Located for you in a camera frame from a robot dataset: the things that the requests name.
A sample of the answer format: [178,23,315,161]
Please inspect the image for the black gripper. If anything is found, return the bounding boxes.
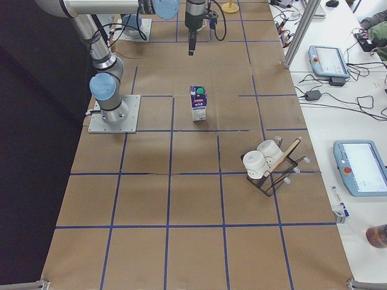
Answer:
[185,0,218,56]

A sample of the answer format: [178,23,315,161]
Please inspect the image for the blue white milk carton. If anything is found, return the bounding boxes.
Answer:
[189,86,207,121]

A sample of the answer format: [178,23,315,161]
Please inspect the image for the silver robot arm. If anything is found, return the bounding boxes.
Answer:
[36,0,156,72]
[122,1,218,56]

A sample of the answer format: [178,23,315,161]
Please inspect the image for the white cup rear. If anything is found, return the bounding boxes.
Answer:
[256,140,284,167]

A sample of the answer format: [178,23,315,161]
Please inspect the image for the white cup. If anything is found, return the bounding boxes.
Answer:
[256,140,284,167]
[242,150,269,179]

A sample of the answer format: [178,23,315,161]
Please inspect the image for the white cup front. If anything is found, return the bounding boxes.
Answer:
[242,150,269,179]

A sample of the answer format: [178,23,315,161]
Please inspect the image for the wooden round stand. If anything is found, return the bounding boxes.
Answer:
[221,0,239,14]

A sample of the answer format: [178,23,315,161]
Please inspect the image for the black power adapter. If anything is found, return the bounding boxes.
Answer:
[304,90,322,102]

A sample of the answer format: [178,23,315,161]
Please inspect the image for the far teach pendant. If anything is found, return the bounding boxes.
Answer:
[308,45,350,79]

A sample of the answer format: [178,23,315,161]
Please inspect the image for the teach pendant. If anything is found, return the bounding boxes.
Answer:
[333,140,386,197]
[308,45,350,79]

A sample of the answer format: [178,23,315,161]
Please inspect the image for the near teach pendant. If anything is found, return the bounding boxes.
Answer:
[333,140,386,197]

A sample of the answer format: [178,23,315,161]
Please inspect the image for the small blue white box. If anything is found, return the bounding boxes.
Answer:
[331,186,350,224]

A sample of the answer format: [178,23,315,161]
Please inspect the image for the brown glass jar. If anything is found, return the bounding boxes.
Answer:
[366,224,387,248]

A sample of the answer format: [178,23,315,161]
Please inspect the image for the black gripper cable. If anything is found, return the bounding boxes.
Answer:
[206,0,227,42]

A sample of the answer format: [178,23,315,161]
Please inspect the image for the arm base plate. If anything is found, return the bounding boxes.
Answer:
[88,95,141,134]
[112,18,152,42]

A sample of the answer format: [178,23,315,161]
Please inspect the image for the aluminium frame post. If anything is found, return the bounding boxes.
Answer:
[282,0,320,69]

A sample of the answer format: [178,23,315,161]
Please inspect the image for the wooden rack handle stick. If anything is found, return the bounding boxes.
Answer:
[263,137,302,178]

